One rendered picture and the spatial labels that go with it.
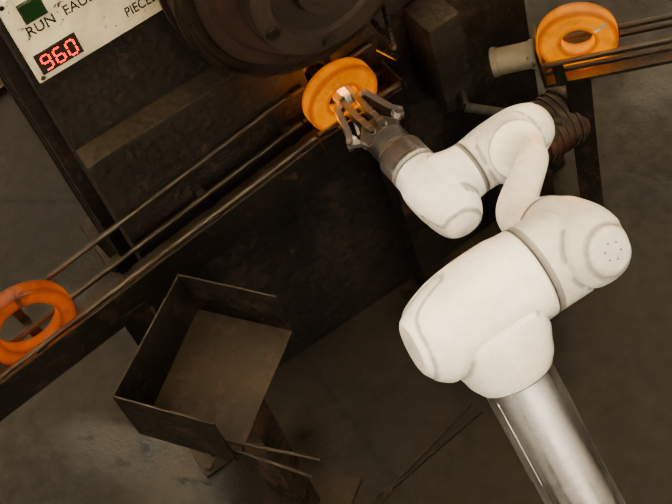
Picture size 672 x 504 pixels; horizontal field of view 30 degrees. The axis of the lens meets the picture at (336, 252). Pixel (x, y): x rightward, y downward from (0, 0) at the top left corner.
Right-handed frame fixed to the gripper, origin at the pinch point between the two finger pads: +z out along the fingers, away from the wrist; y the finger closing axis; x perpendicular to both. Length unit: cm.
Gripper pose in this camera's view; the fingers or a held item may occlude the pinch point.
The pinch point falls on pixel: (338, 89)
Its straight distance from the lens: 240.8
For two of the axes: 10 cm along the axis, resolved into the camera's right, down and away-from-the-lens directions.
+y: 8.2, -5.4, 1.6
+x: -2.0, -5.5, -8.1
